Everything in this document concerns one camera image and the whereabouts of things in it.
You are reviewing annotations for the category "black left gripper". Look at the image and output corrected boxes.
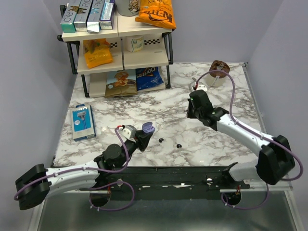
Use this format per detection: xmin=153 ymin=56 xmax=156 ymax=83
xmin=117 ymin=129 xmax=153 ymax=168

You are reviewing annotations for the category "lavender earbud charging case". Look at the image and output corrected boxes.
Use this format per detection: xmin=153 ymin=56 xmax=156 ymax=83
xmin=142 ymin=122 xmax=155 ymax=133

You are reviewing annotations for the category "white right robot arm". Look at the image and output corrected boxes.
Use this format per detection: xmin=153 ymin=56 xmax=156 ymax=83
xmin=187 ymin=90 xmax=295 ymax=189

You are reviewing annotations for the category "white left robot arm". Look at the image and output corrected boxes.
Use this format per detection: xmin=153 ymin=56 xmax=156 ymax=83
xmin=14 ymin=126 xmax=154 ymax=210

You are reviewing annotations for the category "brown paper cup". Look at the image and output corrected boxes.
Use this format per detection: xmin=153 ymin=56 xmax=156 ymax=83
xmin=205 ymin=60 xmax=230 ymax=87

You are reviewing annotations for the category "tan chips bag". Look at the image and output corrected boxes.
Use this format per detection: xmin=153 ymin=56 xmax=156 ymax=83
xmin=104 ymin=70 xmax=138 ymax=98

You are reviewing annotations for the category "blue doritos bag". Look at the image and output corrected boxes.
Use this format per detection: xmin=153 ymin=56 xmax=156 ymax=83
xmin=135 ymin=67 xmax=164 ymax=91

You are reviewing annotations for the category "blue razor package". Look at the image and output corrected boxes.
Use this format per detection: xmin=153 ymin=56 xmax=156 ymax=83
xmin=70 ymin=104 xmax=96 ymax=141

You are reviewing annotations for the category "white printed mug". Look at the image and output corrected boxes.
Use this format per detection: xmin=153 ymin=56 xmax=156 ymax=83
xmin=126 ymin=35 xmax=144 ymax=53

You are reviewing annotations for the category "beige tiered shelf rack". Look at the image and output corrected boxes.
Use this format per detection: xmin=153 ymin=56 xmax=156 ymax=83
xmin=57 ymin=13 xmax=173 ymax=98

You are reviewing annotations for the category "orange snack bag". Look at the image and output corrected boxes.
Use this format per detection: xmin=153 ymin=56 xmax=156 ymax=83
xmin=83 ymin=38 xmax=113 ymax=69

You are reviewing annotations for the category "orange kettle chips bag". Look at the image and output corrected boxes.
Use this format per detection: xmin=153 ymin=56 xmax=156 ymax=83
xmin=135 ymin=0 xmax=177 ymax=30

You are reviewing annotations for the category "purple blue toothpaste box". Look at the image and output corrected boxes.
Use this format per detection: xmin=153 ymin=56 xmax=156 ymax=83
xmin=99 ymin=0 xmax=116 ymax=30

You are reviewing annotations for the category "silver blue toothpaste box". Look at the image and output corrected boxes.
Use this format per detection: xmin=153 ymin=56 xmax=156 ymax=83
xmin=87 ymin=0 xmax=105 ymax=33

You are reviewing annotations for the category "grey cartoon mug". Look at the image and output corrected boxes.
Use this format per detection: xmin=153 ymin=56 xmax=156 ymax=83
xmin=115 ymin=0 xmax=141 ymax=16

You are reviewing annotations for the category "teal toothpaste box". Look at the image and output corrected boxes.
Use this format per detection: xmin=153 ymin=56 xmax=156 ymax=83
xmin=60 ymin=0 xmax=81 ymax=33

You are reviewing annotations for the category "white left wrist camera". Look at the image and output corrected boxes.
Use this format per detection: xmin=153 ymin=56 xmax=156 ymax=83
xmin=120 ymin=125 xmax=137 ymax=140

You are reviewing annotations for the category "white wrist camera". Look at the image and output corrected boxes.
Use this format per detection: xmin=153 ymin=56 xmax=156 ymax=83
xmin=196 ymin=84 xmax=207 ymax=92
xmin=120 ymin=125 xmax=137 ymax=140

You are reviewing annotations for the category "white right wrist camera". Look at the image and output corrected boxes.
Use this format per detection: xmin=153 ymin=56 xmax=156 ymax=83
xmin=196 ymin=84 xmax=207 ymax=92

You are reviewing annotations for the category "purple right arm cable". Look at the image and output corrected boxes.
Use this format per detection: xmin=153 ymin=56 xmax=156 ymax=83
xmin=195 ymin=70 xmax=304 ymax=210

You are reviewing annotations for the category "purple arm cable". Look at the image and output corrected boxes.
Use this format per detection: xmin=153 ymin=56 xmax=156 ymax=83
xmin=195 ymin=70 xmax=304 ymax=210
xmin=13 ymin=127 xmax=136 ymax=212

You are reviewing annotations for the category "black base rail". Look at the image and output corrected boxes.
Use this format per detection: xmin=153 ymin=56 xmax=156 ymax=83
xmin=49 ymin=165 xmax=251 ymax=202

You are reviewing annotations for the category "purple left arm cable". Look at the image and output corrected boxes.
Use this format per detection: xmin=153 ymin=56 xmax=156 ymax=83
xmin=13 ymin=127 xmax=136 ymax=212

